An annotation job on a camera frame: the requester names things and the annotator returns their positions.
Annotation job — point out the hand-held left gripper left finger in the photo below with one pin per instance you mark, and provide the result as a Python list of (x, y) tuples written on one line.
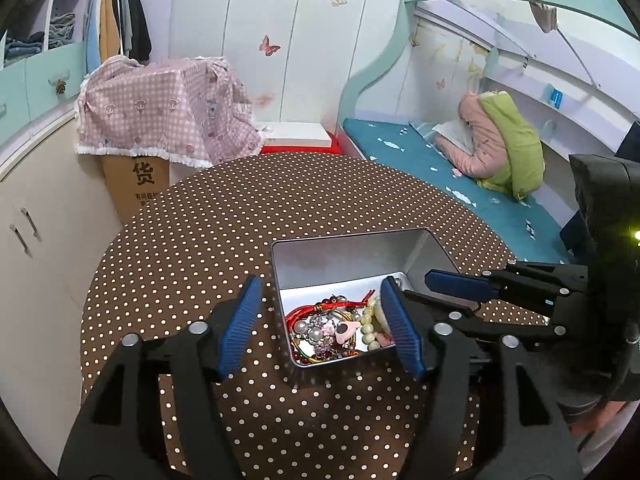
[(242, 320)]

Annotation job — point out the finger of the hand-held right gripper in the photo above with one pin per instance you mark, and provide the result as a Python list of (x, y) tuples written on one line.
[(457, 282), (495, 325)]

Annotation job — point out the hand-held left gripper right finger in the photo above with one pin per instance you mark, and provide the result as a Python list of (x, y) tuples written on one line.
[(405, 325)]

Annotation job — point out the small silver charm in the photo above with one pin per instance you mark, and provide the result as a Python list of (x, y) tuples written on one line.
[(395, 281)]

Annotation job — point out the rectangular metal tin box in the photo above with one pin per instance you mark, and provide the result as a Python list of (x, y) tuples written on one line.
[(340, 260)]

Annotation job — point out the person's right forearm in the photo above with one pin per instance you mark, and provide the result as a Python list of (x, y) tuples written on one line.
[(600, 425)]

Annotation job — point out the small pink charm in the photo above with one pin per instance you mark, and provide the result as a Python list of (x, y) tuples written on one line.
[(385, 341)]

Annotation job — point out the dark navy garment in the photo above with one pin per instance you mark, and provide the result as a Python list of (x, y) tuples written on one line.
[(575, 232)]

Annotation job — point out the pink heart hair clip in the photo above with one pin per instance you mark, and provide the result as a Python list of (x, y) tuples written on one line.
[(345, 331)]

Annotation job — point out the green padded jacket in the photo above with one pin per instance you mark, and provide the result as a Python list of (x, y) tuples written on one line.
[(520, 150)]

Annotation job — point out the small blue box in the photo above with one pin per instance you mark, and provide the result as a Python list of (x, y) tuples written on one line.
[(554, 96)]

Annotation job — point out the teal bed sheet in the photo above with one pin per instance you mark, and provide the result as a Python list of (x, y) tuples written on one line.
[(425, 160)]

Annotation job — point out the pink padded jacket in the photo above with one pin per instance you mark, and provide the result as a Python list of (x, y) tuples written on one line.
[(475, 135)]

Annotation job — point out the brown cardboard box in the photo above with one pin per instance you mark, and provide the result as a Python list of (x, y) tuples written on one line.
[(135, 190)]

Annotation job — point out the grey hanging pouch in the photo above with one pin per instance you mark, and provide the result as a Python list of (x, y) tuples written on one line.
[(545, 17)]

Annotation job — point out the flat white box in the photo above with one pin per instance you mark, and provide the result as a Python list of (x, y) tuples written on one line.
[(295, 132)]

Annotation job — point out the small orange butterfly sticker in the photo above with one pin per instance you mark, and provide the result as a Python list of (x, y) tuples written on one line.
[(440, 83)]

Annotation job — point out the cream cabinet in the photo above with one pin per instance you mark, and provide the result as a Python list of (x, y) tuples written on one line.
[(45, 285)]

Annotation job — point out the faded pink sticker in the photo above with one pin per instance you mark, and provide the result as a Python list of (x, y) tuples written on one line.
[(264, 98)]

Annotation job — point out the pink checked cloth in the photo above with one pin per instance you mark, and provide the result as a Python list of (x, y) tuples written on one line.
[(165, 110)]

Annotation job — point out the pink butterfly sticker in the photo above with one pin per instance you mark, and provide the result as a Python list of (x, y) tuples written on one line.
[(269, 46)]

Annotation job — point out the white wardrobe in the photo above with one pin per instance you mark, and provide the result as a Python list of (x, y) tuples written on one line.
[(300, 35)]

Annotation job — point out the teal drawer unit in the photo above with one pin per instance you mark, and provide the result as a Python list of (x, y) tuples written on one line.
[(35, 85)]

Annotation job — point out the black hanging garment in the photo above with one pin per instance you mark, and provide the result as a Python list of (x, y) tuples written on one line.
[(137, 20)]

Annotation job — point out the yellow hanging garment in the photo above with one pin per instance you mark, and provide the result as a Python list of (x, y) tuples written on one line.
[(110, 20)]

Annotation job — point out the light blue hanging garment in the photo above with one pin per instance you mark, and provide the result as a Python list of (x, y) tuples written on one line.
[(92, 25)]

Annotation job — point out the folded blue clothes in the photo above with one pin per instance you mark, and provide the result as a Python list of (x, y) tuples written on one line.
[(62, 27), (22, 46)]

